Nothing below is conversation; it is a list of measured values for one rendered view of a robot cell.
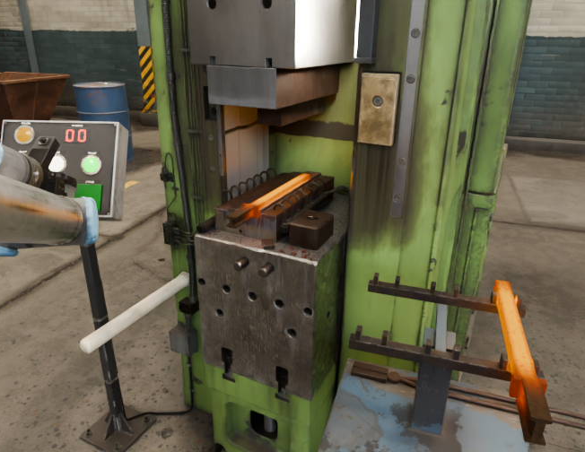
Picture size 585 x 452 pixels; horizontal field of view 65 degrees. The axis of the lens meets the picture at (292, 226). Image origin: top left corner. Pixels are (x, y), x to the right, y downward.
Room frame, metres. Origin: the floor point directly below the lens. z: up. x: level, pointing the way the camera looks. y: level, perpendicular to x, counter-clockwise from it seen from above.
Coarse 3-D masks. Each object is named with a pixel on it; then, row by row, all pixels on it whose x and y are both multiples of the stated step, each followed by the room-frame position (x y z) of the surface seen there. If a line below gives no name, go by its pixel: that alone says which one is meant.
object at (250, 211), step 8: (304, 176) 1.46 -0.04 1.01; (288, 184) 1.37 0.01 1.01; (296, 184) 1.39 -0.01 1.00; (272, 192) 1.29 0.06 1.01; (280, 192) 1.29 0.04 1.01; (256, 200) 1.21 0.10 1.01; (264, 200) 1.22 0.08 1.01; (272, 200) 1.24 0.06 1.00; (240, 208) 1.14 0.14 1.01; (248, 208) 1.14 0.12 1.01; (256, 208) 1.15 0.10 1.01; (232, 216) 1.08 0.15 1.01; (240, 216) 1.09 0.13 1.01; (248, 216) 1.14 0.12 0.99; (256, 216) 1.15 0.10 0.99; (232, 224) 1.07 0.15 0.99; (240, 224) 1.09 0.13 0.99
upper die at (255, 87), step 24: (216, 72) 1.21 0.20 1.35; (240, 72) 1.18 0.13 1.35; (264, 72) 1.15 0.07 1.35; (288, 72) 1.19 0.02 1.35; (312, 72) 1.33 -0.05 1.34; (336, 72) 1.49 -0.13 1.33; (216, 96) 1.21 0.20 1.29; (240, 96) 1.18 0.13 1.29; (264, 96) 1.15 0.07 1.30; (288, 96) 1.19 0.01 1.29; (312, 96) 1.33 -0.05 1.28
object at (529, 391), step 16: (496, 288) 0.83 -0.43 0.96; (512, 304) 0.77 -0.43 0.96; (512, 320) 0.71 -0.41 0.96; (512, 336) 0.66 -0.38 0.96; (512, 352) 0.62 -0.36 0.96; (528, 352) 0.62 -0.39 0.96; (512, 368) 0.59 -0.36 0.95; (528, 368) 0.58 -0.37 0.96; (512, 384) 0.55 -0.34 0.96; (528, 384) 0.53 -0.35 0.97; (544, 384) 0.54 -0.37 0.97; (528, 400) 0.50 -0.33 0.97; (544, 400) 0.50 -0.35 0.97; (528, 416) 0.50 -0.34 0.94; (544, 416) 0.47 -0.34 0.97; (528, 432) 0.48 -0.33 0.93
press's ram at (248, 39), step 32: (192, 0) 1.24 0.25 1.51; (224, 0) 1.20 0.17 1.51; (256, 0) 1.16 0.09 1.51; (288, 0) 1.12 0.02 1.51; (320, 0) 1.23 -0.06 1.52; (352, 0) 1.44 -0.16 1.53; (192, 32) 1.24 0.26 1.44; (224, 32) 1.20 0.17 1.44; (256, 32) 1.16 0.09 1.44; (288, 32) 1.12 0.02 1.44; (320, 32) 1.24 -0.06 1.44; (352, 32) 1.45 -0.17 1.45; (192, 64) 1.25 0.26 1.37; (224, 64) 1.20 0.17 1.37; (256, 64) 1.16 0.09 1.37; (288, 64) 1.12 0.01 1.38; (320, 64) 1.25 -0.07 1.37
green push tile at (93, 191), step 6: (78, 186) 1.23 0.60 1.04; (84, 186) 1.23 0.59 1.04; (90, 186) 1.23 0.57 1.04; (96, 186) 1.23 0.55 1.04; (102, 186) 1.24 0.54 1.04; (78, 192) 1.22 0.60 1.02; (84, 192) 1.22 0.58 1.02; (90, 192) 1.22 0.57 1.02; (96, 192) 1.22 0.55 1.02; (96, 198) 1.21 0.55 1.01; (96, 204) 1.20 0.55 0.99
